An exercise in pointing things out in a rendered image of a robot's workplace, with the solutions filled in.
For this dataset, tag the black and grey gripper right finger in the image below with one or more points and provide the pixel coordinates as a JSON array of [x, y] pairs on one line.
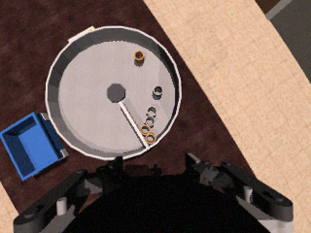
[[271, 208]]

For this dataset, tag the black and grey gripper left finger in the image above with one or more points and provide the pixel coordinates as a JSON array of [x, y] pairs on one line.
[[55, 210]]

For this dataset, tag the blue open crate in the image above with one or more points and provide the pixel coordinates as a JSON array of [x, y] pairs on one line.
[[32, 144]]

